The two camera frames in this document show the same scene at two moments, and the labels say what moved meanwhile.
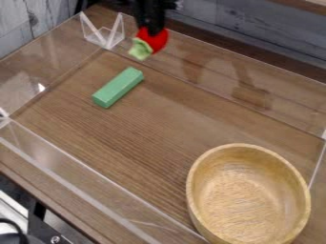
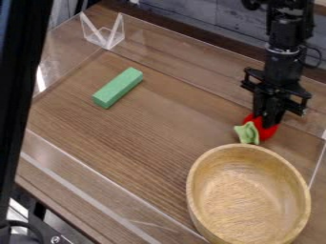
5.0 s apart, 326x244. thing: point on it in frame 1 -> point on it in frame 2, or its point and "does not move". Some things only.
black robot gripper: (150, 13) -> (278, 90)
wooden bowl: (249, 194) does not move
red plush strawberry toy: (157, 41) -> (263, 132)
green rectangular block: (118, 87) does not move
